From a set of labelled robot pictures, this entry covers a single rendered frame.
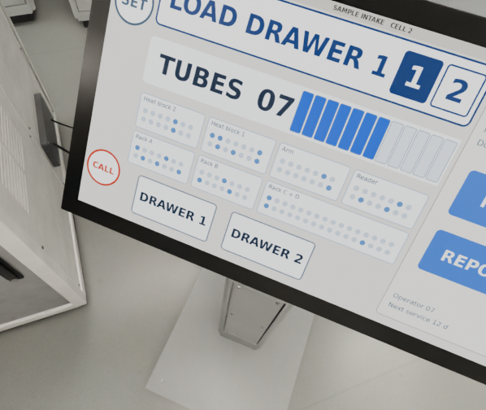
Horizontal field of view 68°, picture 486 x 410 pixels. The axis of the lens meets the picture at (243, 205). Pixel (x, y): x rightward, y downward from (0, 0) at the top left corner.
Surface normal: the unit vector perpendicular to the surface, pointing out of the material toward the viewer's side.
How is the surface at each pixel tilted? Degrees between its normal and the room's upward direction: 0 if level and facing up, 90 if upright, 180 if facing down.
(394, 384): 0
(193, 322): 5
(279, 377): 5
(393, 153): 50
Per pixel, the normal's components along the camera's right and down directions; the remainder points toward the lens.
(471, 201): -0.22, 0.28
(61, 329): 0.09, -0.51
